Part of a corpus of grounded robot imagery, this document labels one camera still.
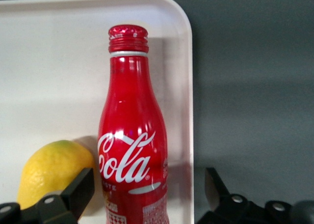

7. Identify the beige plastic tray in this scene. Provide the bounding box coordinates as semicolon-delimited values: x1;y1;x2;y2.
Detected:
0;0;196;224

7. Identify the red coke bottle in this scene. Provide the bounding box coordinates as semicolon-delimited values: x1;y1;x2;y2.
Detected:
97;24;170;224

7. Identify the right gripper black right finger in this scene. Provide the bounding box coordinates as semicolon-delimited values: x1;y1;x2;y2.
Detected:
197;167;314;224

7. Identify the yellow lemon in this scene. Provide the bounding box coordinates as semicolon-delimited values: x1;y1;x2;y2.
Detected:
16;140;97;219

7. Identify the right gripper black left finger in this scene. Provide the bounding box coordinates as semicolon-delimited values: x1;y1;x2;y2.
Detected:
0;167;96;224

